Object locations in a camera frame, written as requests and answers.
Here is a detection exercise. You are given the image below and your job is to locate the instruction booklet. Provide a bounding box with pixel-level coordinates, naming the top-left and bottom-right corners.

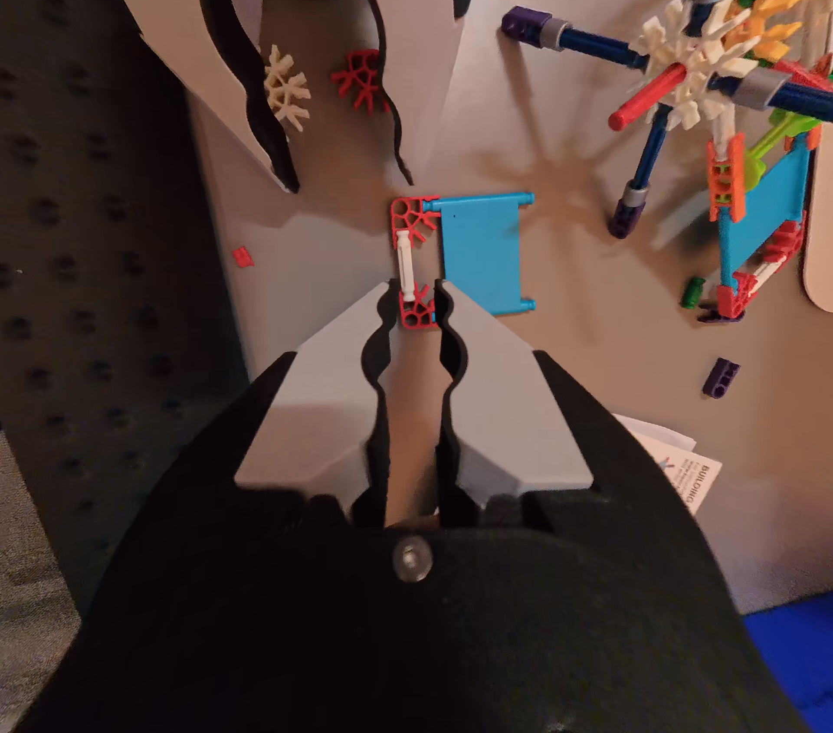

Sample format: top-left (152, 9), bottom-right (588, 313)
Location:
top-left (634, 434), bottom-right (724, 517)

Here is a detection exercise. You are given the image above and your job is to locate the colourful toy windmill model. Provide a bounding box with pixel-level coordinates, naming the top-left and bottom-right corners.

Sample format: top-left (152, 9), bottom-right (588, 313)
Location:
top-left (500, 0), bottom-right (833, 325)

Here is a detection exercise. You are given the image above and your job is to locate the white snowflake toy connector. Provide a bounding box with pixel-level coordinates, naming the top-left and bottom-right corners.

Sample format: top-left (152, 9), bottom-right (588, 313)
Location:
top-left (263, 44), bottom-right (312, 133)

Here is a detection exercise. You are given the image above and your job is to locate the purple toy connector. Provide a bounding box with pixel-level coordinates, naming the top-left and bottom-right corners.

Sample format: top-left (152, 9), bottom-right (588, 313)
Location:
top-left (702, 357), bottom-right (741, 401)

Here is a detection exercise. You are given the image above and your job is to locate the blue container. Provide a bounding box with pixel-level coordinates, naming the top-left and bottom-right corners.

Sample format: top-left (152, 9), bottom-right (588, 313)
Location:
top-left (742, 592), bottom-right (833, 733)

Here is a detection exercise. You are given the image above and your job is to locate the black perforated board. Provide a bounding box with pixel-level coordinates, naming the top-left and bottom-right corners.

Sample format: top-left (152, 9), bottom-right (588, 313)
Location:
top-left (0, 0), bottom-right (261, 617)

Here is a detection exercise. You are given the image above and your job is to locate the red toy connector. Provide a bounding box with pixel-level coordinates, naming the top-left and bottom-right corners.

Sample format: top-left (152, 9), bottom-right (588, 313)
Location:
top-left (390, 196), bottom-right (443, 250)
top-left (330, 49), bottom-right (393, 117)
top-left (397, 283), bottom-right (439, 331)

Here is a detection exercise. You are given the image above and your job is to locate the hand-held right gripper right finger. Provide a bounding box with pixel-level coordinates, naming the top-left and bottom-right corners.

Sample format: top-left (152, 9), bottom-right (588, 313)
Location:
top-left (433, 278), bottom-right (596, 529)

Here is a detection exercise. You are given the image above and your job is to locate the blue toy panel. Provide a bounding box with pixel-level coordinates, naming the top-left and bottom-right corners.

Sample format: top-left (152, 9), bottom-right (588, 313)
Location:
top-left (423, 191), bottom-right (536, 317)

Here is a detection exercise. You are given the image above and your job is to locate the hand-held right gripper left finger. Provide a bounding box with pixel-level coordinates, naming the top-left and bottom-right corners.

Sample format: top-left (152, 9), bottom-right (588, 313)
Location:
top-left (234, 278), bottom-right (400, 529)

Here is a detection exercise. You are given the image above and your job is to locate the white toy rod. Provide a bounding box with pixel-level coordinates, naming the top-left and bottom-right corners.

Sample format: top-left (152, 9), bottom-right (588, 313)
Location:
top-left (395, 228), bottom-right (418, 302)

